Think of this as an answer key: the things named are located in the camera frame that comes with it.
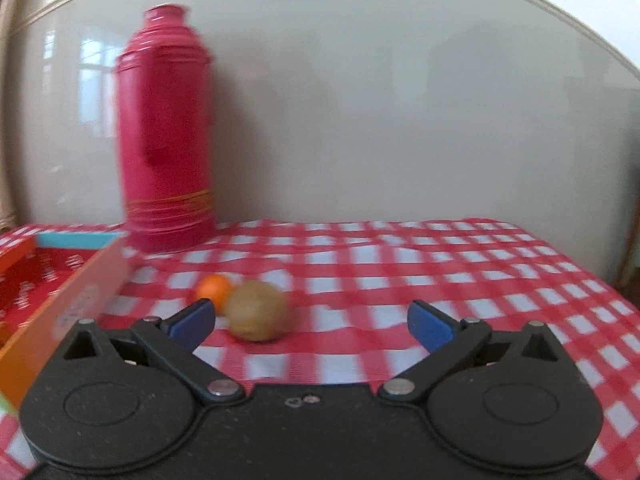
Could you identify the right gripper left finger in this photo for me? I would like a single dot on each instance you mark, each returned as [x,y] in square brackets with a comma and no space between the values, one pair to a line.
[169,346]

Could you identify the red thermos flask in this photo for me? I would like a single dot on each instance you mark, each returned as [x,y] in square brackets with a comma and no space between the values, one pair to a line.
[163,114]

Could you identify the colourful cardboard box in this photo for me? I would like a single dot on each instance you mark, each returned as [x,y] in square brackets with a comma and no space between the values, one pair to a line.
[49,281]

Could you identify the small orange behind kiwi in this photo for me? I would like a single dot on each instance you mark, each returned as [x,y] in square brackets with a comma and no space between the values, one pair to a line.
[217,288]

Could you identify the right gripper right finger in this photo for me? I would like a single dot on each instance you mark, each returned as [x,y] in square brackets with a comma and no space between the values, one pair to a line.
[451,347]

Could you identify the brown kiwi fruit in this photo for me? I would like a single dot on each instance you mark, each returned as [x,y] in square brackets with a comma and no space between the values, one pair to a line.
[258,312]

